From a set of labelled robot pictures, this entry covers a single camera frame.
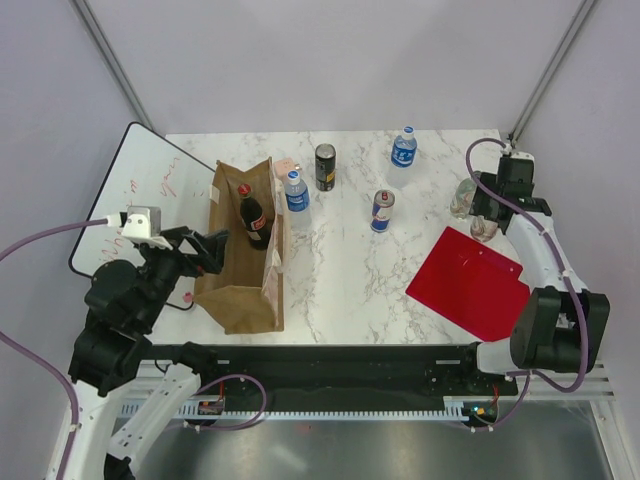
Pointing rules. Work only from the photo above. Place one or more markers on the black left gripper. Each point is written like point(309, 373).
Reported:
point(213, 260)

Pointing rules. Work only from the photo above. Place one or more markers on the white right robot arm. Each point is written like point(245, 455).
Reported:
point(562, 324)

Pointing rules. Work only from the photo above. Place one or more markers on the small blue-label water bottle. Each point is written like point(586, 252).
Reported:
point(297, 200)

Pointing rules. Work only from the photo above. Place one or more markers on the large blue-label water bottle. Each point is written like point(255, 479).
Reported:
point(403, 153)

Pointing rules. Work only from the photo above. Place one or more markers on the Red Bull can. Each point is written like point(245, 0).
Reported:
point(382, 210)

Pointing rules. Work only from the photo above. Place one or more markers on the clear glass bottle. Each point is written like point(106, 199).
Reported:
point(462, 199)
point(483, 230)

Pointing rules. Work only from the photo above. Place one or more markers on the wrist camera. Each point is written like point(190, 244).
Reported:
point(515, 158)
point(142, 226)

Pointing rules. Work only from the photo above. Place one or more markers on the white whiteboard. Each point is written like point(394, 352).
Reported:
point(147, 170)

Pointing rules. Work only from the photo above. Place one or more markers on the red plastic clipboard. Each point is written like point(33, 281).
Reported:
point(471, 285)

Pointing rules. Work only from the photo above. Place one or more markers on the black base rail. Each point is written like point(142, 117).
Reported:
point(364, 376)

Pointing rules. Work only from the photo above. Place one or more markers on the white slotted cable duct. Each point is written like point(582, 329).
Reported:
point(201, 410)

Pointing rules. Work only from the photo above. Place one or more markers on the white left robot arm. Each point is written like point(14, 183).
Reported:
point(106, 358)

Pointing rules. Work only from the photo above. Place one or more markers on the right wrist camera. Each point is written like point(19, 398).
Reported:
point(515, 158)

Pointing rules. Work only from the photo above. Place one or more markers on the black Schweppes can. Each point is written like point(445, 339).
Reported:
point(325, 167)

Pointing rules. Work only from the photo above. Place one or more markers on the pink power cube adapter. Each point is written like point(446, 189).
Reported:
point(282, 167)

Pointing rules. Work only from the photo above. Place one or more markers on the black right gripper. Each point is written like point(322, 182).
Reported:
point(480, 204)

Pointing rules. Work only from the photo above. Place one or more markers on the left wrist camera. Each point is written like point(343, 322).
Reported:
point(142, 226)

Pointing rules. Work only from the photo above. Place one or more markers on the tan canvas tote bag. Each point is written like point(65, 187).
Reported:
point(247, 297)

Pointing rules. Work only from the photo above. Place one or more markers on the glass Coca-Cola bottle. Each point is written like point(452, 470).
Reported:
point(254, 219)

